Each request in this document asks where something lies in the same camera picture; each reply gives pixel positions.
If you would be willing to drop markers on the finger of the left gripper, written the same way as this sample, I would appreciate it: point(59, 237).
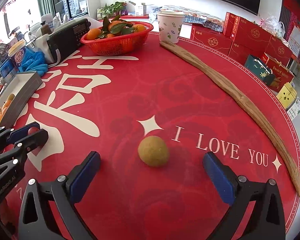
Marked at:
point(27, 144)
point(10, 135)

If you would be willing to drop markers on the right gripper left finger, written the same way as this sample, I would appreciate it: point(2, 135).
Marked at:
point(36, 219)

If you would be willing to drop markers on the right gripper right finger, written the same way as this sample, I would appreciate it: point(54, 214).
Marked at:
point(267, 219)

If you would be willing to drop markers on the small red cherry tomato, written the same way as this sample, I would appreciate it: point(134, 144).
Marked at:
point(33, 130)

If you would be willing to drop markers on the brown kiwi fruit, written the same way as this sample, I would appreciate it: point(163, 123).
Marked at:
point(153, 151)

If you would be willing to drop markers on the orange near wooden stick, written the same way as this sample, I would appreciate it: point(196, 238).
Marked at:
point(4, 111)

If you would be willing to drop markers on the orange in tray rear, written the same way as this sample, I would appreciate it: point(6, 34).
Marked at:
point(6, 104)

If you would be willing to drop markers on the long curved wooden stick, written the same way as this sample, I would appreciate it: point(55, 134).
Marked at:
point(245, 103)

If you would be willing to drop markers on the white shallow box tray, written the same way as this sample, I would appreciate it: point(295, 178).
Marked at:
point(23, 86)

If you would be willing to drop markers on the blue small box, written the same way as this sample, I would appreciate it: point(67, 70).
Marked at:
point(8, 70)

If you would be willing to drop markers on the blue rubber gloves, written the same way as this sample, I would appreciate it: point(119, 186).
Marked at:
point(33, 61)

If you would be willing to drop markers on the round snack tub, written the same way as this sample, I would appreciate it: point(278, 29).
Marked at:
point(17, 51)

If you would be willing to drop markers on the black portable radio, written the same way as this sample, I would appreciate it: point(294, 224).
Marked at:
point(67, 38)

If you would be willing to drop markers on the red round table mat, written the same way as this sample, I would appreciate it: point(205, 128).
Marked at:
point(109, 104)

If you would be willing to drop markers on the yellow carton box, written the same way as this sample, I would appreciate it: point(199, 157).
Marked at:
point(286, 95)

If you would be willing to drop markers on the red gift bag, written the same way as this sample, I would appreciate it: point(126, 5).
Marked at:
point(281, 73)

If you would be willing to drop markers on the red plastic fruit basket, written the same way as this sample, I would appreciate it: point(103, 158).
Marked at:
point(120, 44)

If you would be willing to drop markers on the dark green gift bag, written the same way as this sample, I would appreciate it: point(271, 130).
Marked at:
point(260, 70)

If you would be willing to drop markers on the oranges with leaves in basket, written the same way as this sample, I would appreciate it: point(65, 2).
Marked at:
point(113, 28)

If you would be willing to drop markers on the potted green plant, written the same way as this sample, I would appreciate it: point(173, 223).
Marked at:
point(112, 10)

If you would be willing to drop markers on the low red gift box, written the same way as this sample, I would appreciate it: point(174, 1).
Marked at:
point(213, 39)

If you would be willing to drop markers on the clear plastic bag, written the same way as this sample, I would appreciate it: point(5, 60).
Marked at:
point(273, 26)

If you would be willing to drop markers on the white floral paper cup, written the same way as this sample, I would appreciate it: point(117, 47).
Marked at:
point(170, 23)

